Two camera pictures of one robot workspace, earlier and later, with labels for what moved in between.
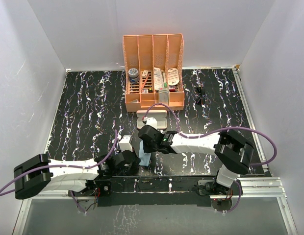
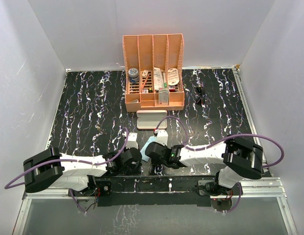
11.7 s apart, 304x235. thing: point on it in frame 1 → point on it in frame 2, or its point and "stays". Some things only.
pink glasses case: [160, 115] stays
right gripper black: [147, 150] → [158, 161]
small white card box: [145, 73] stays
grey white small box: [164, 95] stays
